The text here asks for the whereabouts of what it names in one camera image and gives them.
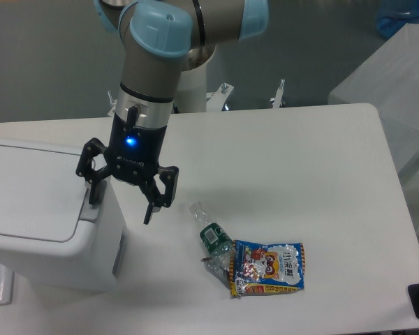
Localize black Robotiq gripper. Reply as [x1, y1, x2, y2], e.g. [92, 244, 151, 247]
[75, 114, 180, 225]

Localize white push-lid trash can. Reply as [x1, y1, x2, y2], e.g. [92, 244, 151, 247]
[0, 138, 128, 291]

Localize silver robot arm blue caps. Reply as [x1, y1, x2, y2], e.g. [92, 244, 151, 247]
[76, 1, 270, 221]

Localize crushed clear plastic bottle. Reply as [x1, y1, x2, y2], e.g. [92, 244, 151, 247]
[189, 202, 235, 285]

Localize blue cartoon snack bag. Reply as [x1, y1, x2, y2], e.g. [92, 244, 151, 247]
[228, 239, 306, 298]

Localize blue water jug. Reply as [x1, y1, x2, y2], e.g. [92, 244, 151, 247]
[375, 0, 419, 40]

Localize white metal mounting frame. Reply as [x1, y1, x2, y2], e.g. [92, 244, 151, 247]
[108, 79, 286, 117]

